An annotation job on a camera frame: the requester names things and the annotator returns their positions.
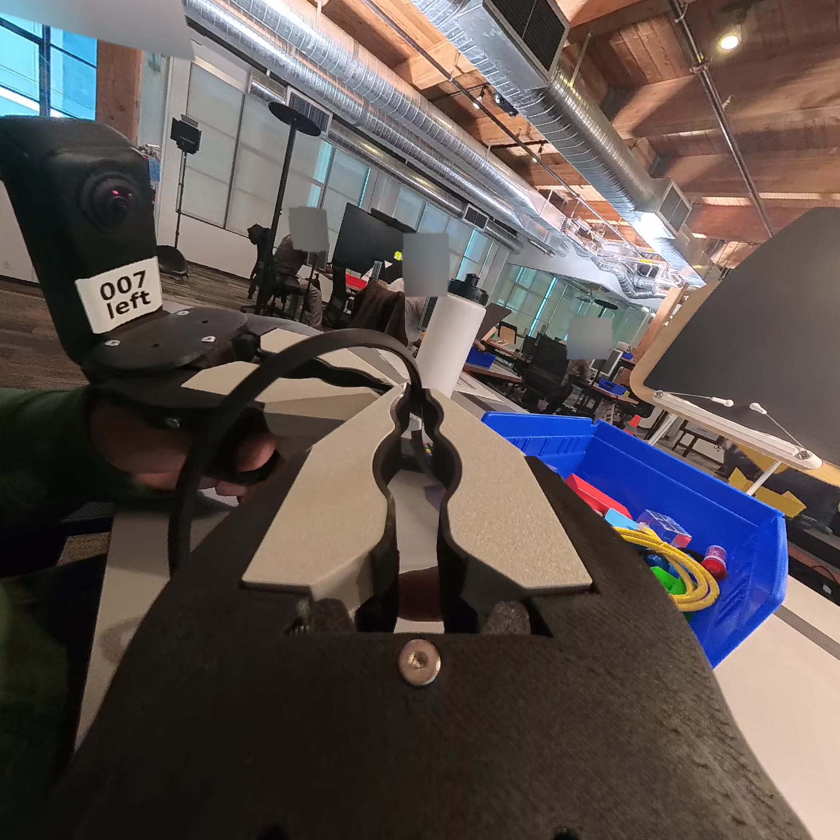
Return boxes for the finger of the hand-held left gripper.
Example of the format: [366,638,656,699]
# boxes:
[257,327,398,389]
[178,362,395,434]

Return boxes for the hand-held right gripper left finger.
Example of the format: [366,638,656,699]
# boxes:
[241,386,403,632]

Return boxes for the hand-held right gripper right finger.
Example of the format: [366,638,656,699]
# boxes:
[427,387,595,632]

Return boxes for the black cable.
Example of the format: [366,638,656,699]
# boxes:
[167,328,454,578]

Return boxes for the person's left forearm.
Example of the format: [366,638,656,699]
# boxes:
[0,386,126,519]

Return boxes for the person's left hand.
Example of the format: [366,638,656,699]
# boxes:
[92,400,283,503]

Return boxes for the red block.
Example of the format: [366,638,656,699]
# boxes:
[564,474,634,519]

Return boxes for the white water bottle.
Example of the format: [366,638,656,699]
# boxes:
[415,274,490,398]

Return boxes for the black monitor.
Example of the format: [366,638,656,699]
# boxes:
[331,202,417,273]

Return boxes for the window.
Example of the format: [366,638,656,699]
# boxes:
[0,16,99,122]

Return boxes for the small black light panel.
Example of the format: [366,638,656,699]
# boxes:
[169,115,203,250]

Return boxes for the translucent purple cube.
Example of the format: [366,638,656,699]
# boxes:
[635,510,693,549]

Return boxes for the green toy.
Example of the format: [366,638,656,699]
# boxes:
[650,566,697,621]

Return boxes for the blue plastic bin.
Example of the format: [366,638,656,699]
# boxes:
[481,412,788,669]

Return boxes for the black floor lamp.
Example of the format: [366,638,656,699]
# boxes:
[239,101,322,316]

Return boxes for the yellow bin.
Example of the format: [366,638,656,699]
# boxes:
[728,466,808,519]

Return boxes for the black board with wooden rim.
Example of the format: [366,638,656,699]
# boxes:
[630,209,840,487]

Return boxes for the person's torso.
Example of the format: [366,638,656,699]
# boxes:
[0,577,86,840]

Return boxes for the yellow rope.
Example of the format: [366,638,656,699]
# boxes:
[613,525,721,608]

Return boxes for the silver spiral air duct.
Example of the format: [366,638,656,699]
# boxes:
[184,0,526,250]

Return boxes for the silver duct with vent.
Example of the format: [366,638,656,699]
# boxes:
[410,0,697,290]

